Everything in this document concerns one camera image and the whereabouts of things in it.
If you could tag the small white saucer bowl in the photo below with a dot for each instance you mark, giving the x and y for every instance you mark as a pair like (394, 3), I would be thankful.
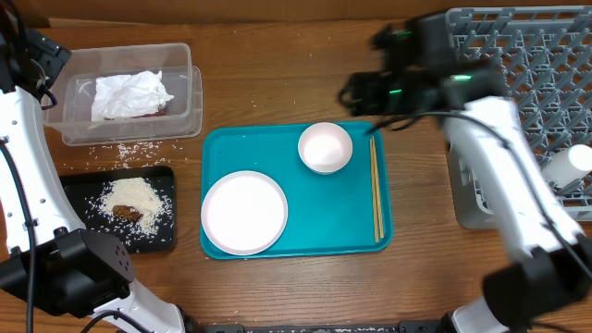
(325, 147)

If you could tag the grey dishwasher rack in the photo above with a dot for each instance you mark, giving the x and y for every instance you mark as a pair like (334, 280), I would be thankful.
(544, 53)

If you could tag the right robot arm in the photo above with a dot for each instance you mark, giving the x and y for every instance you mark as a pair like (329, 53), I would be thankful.
(550, 255)

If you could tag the wooden chopstick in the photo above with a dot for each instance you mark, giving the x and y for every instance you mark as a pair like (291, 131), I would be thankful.
(374, 198)
(379, 215)

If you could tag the pile of white rice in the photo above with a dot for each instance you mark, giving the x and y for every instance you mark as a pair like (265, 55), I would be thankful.
(155, 205)

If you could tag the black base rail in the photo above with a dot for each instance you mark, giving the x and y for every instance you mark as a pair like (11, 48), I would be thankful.
(406, 326)

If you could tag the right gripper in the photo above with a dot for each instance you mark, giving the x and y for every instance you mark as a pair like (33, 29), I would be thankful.
(362, 100)

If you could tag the white napkin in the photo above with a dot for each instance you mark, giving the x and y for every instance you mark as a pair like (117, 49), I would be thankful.
(129, 95)

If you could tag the clear plastic bin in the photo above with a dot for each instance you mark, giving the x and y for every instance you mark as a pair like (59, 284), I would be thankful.
(75, 90)

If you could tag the brown food scrap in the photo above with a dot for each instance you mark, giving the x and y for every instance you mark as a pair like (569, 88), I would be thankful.
(126, 212)

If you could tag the red snack wrapper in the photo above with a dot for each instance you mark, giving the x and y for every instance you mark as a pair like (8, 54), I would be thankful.
(152, 114)

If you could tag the black tray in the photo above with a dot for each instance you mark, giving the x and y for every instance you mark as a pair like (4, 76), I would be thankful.
(79, 187)

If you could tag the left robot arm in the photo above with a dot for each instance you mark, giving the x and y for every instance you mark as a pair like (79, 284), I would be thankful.
(55, 263)

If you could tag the white cup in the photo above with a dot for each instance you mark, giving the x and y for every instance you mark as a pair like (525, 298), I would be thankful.
(568, 165)

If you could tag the large white plate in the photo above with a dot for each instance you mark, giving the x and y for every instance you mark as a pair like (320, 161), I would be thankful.
(244, 213)

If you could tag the teal serving tray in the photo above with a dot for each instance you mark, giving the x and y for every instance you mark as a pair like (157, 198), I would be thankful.
(328, 214)

